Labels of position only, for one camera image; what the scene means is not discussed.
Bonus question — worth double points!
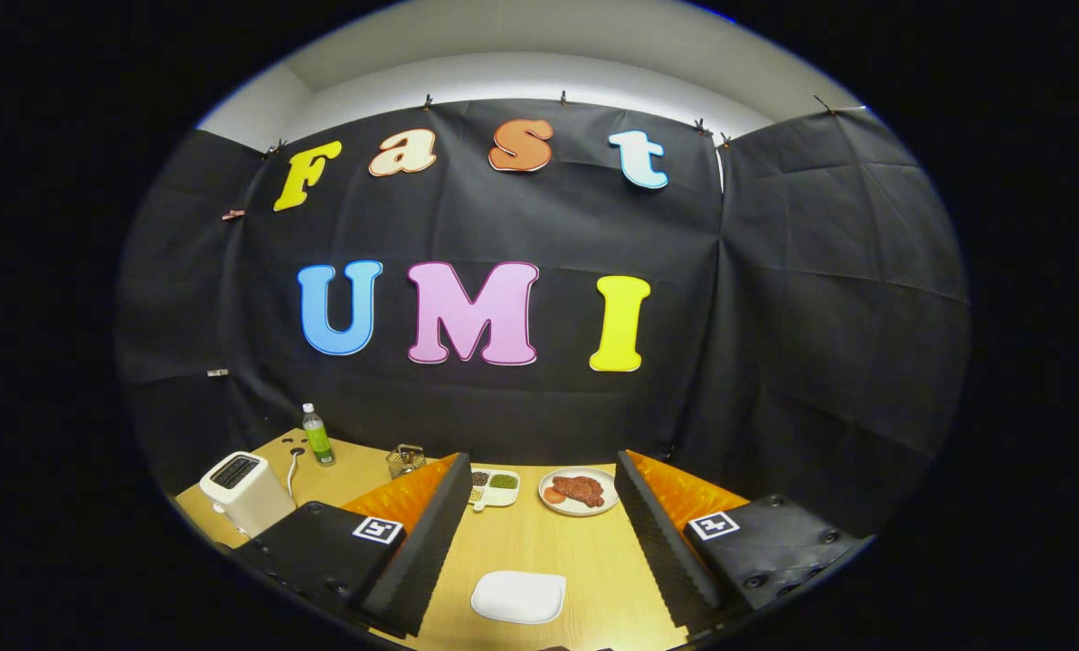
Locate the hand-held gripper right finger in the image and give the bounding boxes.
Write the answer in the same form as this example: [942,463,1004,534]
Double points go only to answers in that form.
[613,449,873,634]

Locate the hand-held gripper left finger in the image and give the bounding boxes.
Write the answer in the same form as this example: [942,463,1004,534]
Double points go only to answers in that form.
[232,452,474,639]

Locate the white round meat plate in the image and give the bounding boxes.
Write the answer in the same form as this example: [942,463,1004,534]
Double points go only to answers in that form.
[538,467,620,517]

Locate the red meat piece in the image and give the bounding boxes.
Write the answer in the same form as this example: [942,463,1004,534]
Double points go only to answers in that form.
[553,476,605,508]

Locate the white divided bean dish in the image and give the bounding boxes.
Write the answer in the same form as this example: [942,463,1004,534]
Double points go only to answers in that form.
[469,468,521,513]

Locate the white rounded rectangular plate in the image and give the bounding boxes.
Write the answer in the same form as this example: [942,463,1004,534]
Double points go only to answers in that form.
[470,571,567,625]

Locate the green label water bottle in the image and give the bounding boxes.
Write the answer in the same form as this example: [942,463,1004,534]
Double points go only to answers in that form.
[301,402,336,467]

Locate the white toaster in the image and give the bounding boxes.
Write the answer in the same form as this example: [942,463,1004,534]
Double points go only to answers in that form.
[199,451,298,538]

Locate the black backdrop cloth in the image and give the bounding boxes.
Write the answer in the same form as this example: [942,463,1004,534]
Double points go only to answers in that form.
[116,98,970,543]

